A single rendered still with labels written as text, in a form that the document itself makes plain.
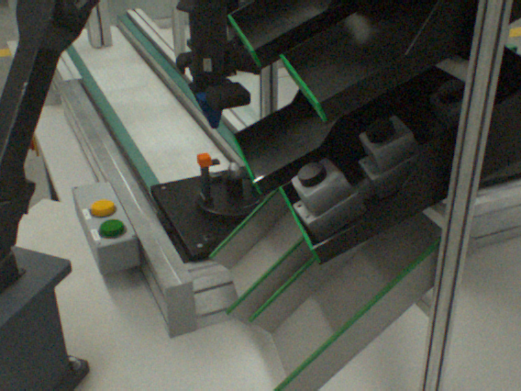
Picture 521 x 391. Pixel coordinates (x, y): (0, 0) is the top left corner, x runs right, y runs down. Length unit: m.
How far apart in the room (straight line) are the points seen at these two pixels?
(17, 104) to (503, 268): 0.86
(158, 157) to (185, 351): 0.54
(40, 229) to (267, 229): 0.56
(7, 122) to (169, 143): 0.72
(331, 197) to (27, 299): 0.41
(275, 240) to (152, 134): 0.69
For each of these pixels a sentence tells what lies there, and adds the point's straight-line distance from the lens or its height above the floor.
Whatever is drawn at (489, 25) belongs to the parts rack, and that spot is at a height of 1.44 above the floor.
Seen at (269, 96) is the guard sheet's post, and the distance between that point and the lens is 1.39.
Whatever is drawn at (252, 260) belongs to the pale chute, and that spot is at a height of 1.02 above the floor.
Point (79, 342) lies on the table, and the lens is 1.17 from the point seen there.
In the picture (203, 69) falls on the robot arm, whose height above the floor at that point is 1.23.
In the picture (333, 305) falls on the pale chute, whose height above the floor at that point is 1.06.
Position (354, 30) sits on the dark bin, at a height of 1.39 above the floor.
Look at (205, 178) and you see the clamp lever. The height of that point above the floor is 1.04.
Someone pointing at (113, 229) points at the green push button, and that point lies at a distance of 1.20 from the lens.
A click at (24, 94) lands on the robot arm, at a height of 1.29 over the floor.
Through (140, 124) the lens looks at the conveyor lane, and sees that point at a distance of 1.68.
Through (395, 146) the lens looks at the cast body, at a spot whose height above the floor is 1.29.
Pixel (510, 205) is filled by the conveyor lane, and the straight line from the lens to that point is 1.38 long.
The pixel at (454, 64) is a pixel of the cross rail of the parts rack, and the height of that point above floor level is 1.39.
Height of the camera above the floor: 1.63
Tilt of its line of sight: 32 degrees down
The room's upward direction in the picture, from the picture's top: straight up
